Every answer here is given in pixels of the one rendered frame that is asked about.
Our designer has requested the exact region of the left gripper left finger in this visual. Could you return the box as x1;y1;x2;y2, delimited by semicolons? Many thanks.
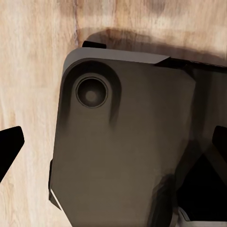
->
0;126;25;183

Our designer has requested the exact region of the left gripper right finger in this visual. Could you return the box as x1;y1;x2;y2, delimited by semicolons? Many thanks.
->
212;126;227;164

